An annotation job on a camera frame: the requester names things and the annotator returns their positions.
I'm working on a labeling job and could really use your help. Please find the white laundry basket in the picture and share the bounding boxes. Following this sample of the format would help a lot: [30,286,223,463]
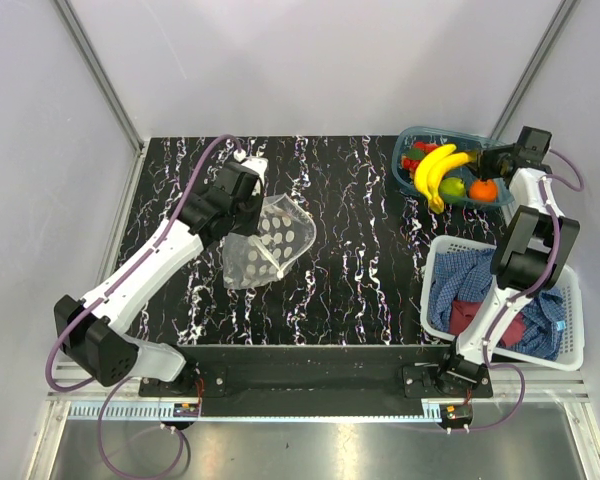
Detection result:
[420,235,585,371]

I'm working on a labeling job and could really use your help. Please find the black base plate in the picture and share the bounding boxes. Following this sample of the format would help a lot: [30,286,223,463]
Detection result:
[139,345,493,420]

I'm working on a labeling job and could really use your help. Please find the teal plastic container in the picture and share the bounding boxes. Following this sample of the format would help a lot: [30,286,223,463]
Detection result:
[391,125,523,210]

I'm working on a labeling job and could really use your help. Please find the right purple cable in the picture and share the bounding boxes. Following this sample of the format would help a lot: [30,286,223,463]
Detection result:
[452,148,585,434]

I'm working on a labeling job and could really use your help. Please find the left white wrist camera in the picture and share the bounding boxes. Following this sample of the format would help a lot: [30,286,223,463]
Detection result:
[233,150,269,195]

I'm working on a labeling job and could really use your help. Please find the clear polka dot zip bag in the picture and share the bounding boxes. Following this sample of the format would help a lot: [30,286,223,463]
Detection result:
[222,194,317,290]

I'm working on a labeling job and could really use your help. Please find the fake orange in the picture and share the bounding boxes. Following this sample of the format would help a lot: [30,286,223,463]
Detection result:
[468,179,499,203]

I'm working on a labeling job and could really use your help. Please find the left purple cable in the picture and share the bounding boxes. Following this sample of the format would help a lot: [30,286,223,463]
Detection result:
[45,133,246,479]

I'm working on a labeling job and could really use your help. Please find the fake green apple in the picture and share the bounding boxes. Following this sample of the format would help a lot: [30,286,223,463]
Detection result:
[439,177,466,204]

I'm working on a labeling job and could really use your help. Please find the red cloth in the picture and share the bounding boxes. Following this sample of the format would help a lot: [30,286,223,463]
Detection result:
[449,300,526,348]

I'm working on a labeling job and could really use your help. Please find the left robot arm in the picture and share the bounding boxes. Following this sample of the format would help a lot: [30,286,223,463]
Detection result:
[53,157,268,396]

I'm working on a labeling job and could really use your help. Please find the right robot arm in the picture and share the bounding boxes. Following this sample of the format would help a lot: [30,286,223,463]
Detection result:
[432,126,584,397]

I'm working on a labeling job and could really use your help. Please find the fake lychee bunch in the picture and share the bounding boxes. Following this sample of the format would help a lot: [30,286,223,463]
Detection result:
[400,141,438,175]

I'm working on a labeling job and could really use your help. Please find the fake banana bunch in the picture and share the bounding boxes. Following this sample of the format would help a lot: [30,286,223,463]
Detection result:
[413,144,477,214]

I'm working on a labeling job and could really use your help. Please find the blue checkered cloth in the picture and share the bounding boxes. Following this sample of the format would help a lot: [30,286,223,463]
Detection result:
[429,250,565,360]

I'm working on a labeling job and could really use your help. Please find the purple cable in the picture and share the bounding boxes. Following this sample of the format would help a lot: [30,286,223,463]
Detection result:
[452,148,585,434]
[45,133,246,479]

